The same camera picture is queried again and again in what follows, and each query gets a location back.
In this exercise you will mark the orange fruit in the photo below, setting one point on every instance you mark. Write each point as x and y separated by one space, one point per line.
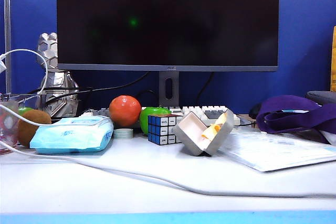
124 111

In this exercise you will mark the metal partition post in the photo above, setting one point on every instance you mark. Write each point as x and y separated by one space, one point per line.
8 37

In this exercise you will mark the white charger plug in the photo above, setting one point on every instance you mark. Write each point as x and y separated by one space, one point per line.
2 66

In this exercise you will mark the rubik's cube with printed stickers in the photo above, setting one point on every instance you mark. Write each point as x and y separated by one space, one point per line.
157 129

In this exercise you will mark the grey suede glasses case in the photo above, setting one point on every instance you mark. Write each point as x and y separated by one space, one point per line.
223 134

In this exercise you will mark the grey cushion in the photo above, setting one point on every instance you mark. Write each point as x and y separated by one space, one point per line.
323 96

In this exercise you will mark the yellow cleaning cloth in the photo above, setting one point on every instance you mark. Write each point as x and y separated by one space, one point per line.
215 128

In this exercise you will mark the white and grey keyboard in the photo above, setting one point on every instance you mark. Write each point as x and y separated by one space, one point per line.
199 110

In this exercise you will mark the large green apple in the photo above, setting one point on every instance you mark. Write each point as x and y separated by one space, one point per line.
144 121

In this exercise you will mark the brown kiwi fruit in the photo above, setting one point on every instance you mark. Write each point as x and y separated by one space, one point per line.
26 132

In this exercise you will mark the small green apple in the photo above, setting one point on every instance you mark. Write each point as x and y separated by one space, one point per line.
24 110

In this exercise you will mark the silver geometric figurine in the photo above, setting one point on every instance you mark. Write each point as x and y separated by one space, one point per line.
56 82

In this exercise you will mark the clear cup with red print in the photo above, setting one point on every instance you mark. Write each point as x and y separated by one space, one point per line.
8 124

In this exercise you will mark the black computer mouse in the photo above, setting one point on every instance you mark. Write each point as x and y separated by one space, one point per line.
254 111

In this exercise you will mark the light blue tissue pack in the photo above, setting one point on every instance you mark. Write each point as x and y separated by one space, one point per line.
71 137

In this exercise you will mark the white tape roll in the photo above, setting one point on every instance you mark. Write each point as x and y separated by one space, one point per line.
123 133

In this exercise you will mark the yellow box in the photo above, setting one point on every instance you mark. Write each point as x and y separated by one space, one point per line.
333 58

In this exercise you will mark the black computer monitor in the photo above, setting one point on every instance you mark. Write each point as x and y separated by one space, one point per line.
168 37

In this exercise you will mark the grey monitor stand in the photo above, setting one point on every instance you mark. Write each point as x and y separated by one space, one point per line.
162 98

